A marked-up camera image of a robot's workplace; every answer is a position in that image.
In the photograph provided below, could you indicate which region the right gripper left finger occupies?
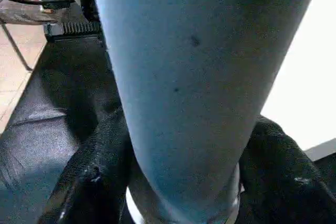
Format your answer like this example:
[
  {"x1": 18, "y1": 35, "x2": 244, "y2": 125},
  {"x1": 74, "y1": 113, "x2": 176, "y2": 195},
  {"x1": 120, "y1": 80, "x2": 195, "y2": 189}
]
[{"x1": 37, "y1": 105, "x2": 136, "y2": 224}]

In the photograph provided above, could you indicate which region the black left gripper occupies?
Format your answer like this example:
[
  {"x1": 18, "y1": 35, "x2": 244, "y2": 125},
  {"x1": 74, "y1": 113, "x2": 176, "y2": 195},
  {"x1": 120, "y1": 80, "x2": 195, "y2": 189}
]
[{"x1": 44, "y1": 0, "x2": 109, "y2": 44}]

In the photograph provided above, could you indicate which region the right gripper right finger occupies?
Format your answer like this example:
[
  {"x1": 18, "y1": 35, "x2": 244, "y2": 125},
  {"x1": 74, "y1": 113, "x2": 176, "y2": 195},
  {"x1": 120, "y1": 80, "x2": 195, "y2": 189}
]
[{"x1": 236, "y1": 116, "x2": 336, "y2": 224}]

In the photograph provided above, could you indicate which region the white plastic table top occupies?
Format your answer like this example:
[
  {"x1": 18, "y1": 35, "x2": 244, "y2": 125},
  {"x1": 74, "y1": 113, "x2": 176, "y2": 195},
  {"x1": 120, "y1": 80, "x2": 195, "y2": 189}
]
[{"x1": 259, "y1": 0, "x2": 336, "y2": 163}]

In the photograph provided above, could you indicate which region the white plastic table leg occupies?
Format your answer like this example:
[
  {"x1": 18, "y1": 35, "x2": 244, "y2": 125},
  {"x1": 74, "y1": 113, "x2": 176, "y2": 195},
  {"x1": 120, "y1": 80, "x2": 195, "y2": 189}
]
[{"x1": 87, "y1": 0, "x2": 325, "y2": 224}]

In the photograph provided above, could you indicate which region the black table mat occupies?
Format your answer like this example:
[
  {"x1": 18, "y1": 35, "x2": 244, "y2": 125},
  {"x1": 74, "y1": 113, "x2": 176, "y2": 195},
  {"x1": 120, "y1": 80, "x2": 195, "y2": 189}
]
[{"x1": 0, "y1": 34, "x2": 336, "y2": 224}]

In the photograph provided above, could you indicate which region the black metal table leg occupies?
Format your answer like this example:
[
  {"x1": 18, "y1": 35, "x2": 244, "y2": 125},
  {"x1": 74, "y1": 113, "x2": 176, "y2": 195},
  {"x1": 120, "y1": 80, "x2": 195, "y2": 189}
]
[{"x1": 0, "y1": 24, "x2": 31, "y2": 73}]

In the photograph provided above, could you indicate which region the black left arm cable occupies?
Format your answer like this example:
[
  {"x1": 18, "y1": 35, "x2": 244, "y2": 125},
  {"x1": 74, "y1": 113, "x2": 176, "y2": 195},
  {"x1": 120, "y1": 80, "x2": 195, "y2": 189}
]
[{"x1": 0, "y1": 0, "x2": 75, "y2": 10}]

